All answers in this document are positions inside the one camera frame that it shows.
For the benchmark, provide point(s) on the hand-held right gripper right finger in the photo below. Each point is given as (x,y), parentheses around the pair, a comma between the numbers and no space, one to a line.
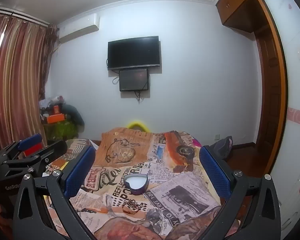
(215,172)

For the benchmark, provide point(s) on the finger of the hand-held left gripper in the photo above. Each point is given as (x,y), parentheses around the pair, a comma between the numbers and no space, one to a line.
(30,140)
(51,152)

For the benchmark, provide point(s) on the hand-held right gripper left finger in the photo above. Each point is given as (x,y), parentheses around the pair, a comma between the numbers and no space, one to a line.
(79,171)

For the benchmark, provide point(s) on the purple heart-shaped tin box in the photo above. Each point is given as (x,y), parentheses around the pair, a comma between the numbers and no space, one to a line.
(135,183)

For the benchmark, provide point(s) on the green cloth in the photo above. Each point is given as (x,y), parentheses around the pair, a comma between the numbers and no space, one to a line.
(61,130)

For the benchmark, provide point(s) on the dark bag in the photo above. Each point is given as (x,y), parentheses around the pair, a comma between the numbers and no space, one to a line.
(222,143)

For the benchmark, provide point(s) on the orange box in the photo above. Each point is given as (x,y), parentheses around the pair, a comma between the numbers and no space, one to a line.
(55,118)

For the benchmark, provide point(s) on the clutter pile with bags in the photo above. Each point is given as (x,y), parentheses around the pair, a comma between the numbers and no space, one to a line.
(51,105)

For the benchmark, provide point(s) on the dark jacket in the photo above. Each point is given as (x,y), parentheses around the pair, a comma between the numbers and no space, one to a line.
(73,116)

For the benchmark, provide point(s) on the striped red brown curtain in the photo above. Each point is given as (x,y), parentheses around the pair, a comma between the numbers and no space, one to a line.
(17,80)

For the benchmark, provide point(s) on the printed newspaper pattern blanket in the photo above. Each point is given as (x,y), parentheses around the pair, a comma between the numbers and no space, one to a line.
(145,170)

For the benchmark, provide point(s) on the yellow plastic hoop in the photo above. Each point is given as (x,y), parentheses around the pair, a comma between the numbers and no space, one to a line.
(137,125)

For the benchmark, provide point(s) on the wooden door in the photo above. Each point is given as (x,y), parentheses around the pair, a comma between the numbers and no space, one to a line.
(268,90)

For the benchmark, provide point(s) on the white air conditioner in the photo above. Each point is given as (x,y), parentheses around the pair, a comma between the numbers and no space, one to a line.
(78,28)

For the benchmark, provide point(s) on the wooden overhead cabinet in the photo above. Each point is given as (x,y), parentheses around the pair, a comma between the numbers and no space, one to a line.
(236,3)

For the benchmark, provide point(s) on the white wall socket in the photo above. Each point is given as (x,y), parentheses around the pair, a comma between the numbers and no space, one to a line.
(217,136)

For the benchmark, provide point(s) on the small black wall monitor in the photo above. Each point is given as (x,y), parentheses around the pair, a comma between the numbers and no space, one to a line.
(134,79)

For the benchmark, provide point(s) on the large black wall television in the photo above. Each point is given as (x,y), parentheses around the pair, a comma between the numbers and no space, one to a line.
(133,52)

